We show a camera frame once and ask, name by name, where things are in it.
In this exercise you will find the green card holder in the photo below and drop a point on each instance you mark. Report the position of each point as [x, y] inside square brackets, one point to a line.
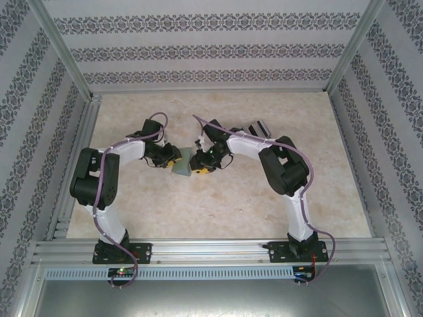
[183, 165]

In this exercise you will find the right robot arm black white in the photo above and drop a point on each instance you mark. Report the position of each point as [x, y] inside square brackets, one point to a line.
[299, 218]

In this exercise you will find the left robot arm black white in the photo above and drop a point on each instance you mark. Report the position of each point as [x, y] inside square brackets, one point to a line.
[112, 224]

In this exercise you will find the circuit board green light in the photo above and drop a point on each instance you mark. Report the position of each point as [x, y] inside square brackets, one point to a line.
[122, 271]

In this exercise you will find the grey metal panel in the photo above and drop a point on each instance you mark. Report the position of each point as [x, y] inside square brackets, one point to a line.
[211, 298]

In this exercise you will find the small circuit board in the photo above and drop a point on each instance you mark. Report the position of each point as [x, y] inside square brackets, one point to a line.
[304, 275]

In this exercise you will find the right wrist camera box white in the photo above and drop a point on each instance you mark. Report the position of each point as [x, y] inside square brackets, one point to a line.
[200, 141]

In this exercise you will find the aluminium mounting rail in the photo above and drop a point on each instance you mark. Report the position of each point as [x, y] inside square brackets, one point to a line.
[208, 251]

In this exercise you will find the aluminium side rail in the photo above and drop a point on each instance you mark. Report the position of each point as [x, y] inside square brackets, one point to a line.
[81, 142]

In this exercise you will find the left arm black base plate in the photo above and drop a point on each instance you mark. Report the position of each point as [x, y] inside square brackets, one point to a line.
[143, 252]

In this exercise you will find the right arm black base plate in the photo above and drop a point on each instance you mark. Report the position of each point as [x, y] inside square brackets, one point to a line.
[277, 252]

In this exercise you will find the left aluminium frame post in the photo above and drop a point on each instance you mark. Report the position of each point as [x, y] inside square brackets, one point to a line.
[62, 49]

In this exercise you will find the aluminium frame post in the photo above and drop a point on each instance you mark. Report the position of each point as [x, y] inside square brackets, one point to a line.
[62, 49]
[355, 46]

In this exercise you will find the right aluminium frame post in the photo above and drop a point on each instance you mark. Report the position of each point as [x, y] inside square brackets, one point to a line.
[355, 46]

